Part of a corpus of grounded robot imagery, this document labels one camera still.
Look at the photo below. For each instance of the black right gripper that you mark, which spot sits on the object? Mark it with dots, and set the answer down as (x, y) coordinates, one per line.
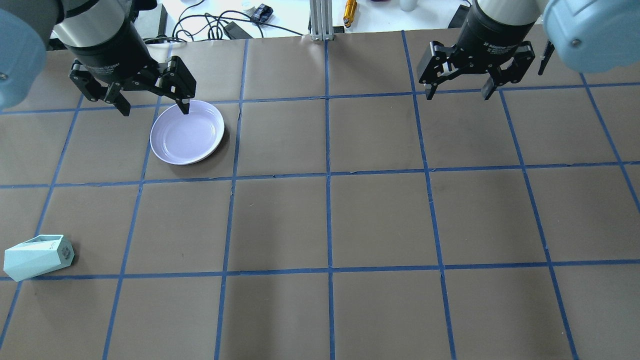
(487, 37)

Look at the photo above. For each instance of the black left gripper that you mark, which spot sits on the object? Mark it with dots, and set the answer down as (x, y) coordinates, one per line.
(111, 52)

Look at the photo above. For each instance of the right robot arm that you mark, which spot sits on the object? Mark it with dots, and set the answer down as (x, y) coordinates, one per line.
(589, 36)

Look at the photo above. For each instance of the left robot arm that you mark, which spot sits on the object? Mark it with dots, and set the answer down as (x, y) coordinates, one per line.
(26, 28)

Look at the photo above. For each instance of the lavender plate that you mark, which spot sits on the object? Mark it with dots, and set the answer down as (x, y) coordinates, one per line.
(182, 139)

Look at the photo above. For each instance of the white cup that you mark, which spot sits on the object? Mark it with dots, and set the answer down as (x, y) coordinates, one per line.
(408, 5)

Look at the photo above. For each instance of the black power adapter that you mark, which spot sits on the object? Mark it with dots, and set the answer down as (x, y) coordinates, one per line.
(234, 32)

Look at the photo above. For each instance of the small black device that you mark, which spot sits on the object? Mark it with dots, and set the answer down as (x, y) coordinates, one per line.
(261, 14)

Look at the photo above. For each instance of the yellow tool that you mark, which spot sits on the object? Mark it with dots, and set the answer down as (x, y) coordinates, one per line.
(350, 9)

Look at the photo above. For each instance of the aluminium frame post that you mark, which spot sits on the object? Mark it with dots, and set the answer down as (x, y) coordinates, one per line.
(321, 20)

